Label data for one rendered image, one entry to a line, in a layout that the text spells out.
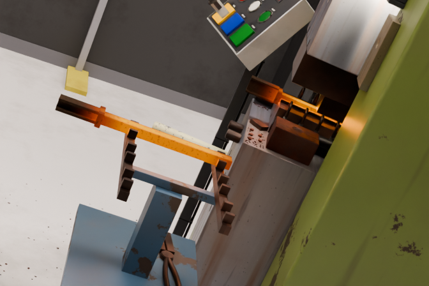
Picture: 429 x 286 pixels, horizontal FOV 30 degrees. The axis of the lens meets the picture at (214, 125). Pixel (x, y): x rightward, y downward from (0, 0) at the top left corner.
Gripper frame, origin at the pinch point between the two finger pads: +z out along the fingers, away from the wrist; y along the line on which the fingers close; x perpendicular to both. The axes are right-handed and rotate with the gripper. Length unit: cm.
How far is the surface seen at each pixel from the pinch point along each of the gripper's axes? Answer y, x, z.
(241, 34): 0.1, 0.2, 12.5
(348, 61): 62, 16, 4
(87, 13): -196, -56, 47
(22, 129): -105, -103, 35
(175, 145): 79, -28, -20
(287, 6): 4.2, 16.9, 13.2
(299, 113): 54, -2, 12
